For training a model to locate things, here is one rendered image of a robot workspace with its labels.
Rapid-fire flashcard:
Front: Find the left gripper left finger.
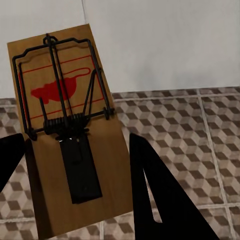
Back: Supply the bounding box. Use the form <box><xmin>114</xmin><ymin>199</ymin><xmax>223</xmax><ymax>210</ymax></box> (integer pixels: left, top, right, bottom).
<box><xmin>0</xmin><ymin>133</ymin><xmax>26</xmax><ymax>193</ymax></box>

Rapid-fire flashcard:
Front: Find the mousetrap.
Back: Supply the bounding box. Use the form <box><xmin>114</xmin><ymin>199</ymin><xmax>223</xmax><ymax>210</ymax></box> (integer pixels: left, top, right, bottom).
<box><xmin>7</xmin><ymin>23</ymin><xmax>134</xmax><ymax>240</ymax></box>

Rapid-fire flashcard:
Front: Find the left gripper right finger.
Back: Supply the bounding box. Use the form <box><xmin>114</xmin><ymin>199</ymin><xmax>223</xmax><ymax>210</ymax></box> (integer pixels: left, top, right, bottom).
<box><xmin>129</xmin><ymin>133</ymin><xmax>220</xmax><ymax>240</ymax></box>

